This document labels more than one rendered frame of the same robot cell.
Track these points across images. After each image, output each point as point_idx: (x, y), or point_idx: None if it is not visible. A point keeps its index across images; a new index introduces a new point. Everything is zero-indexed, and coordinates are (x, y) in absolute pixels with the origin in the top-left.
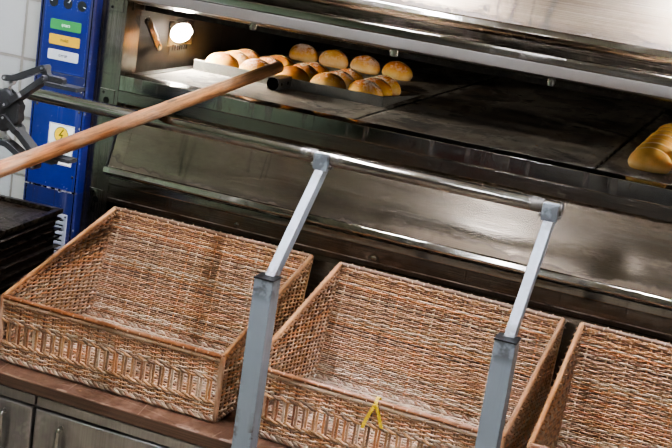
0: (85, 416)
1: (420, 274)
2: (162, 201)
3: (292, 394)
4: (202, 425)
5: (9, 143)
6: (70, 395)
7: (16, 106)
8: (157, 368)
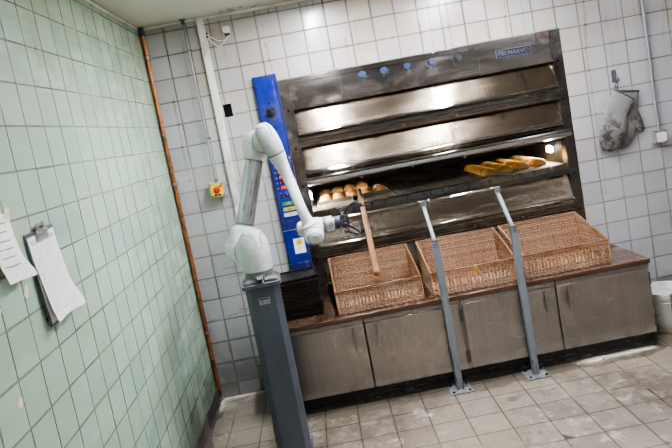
0: (383, 317)
1: (441, 234)
2: (343, 249)
3: (447, 276)
4: (422, 300)
5: (349, 231)
6: (376, 312)
7: (348, 218)
8: (385, 297)
